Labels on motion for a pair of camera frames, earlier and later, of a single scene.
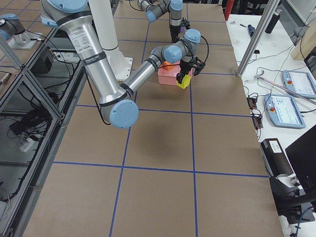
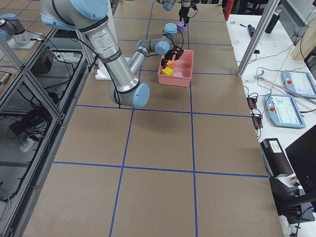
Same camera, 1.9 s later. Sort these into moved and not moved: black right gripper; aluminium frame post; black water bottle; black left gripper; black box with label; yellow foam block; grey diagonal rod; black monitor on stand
Moved: black left gripper; black right gripper; yellow foam block
Not moved: black water bottle; black box with label; black monitor on stand; grey diagonal rod; aluminium frame post
